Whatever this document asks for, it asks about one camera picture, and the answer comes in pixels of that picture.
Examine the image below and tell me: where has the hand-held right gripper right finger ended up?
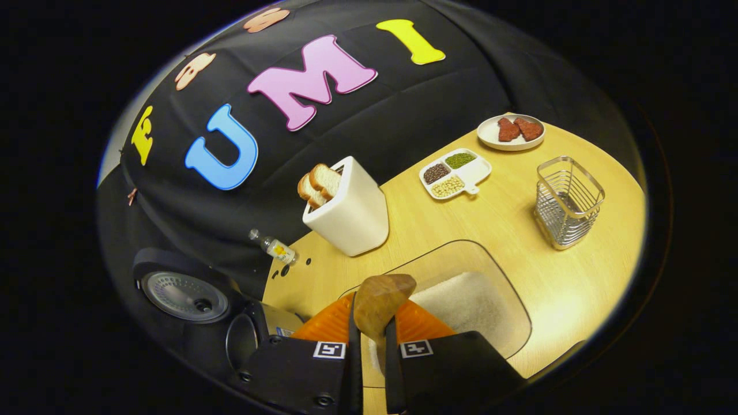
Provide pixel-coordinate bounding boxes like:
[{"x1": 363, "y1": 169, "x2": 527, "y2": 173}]
[{"x1": 383, "y1": 300, "x2": 526, "y2": 415}]

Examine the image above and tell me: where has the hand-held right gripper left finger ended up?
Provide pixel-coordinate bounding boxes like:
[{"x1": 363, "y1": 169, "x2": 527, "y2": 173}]
[{"x1": 236, "y1": 292, "x2": 364, "y2": 415}]

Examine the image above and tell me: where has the clear plastic rice box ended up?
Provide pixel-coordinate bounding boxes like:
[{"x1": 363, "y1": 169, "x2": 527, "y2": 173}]
[{"x1": 337, "y1": 240, "x2": 532, "y2": 388}]

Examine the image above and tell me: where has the wooden spoon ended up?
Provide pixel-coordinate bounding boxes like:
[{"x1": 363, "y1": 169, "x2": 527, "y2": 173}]
[{"x1": 353, "y1": 274, "x2": 417, "y2": 375}]

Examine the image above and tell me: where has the dark grey rice cooker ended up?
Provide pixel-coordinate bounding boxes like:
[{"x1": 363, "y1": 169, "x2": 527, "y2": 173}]
[{"x1": 131, "y1": 248, "x2": 306, "y2": 381}]

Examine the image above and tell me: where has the metal wire chopstick holder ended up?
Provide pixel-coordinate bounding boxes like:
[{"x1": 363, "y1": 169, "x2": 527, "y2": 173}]
[{"x1": 534, "y1": 156, "x2": 606, "y2": 250}]

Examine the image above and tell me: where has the small yellow label glass bottle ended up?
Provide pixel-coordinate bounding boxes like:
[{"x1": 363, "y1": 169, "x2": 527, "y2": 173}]
[{"x1": 248, "y1": 229, "x2": 299, "y2": 266}]

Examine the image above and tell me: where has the white toaster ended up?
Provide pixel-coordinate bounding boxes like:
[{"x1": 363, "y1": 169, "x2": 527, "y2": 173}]
[{"x1": 302, "y1": 156, "x2": 390, "y2": 257}]

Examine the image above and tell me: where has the toast bread slice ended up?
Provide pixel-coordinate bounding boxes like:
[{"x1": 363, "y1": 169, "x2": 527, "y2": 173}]
[
  {"x1": 298, "y1": 173, "x2": 326, "y2": 209},
  {"x1": 308, "y1": 163, "x2": 342, "y2": 201}
]

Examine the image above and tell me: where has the white divided bean dish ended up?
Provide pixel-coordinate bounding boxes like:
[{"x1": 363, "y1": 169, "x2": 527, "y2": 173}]
[{"x1": 419, "y1": 148, "x2": 492, "y2": 201}]

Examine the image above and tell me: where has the white round plate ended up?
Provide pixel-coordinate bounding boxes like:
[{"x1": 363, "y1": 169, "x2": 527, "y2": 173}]
[{"x1": 477, "y1": 114, "x2": 546, "y2": 152}]

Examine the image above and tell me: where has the black backdrop cloth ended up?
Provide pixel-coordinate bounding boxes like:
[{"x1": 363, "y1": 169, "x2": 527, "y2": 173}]
[{"x1": 95, "y1": 0, "x2": 641, "y2": 300}]

